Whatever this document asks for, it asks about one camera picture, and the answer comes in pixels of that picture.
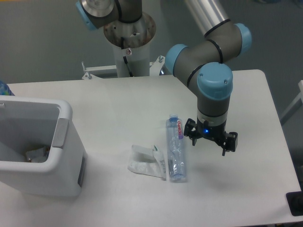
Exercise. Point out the white trash can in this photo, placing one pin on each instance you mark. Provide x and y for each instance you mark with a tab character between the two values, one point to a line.
31	123

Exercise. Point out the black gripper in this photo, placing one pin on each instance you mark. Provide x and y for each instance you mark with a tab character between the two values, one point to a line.
227	141

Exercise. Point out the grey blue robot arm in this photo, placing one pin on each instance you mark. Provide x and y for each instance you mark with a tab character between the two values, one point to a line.
201	69

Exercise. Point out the trash inside the can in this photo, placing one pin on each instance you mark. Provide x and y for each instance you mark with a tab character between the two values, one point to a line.
39	155

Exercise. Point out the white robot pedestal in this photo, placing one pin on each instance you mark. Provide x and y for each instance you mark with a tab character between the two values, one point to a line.
131	47

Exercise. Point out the clear plastic water bottle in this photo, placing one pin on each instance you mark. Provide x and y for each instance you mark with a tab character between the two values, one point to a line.
175	149

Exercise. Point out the blue patterned object left edge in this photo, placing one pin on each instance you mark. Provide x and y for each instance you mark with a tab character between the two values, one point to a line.
5	90

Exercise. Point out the white frame at right edge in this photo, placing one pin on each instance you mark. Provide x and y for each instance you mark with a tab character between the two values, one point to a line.
294	106

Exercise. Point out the black clamp at table edge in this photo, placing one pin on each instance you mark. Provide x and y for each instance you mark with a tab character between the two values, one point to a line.
295	203

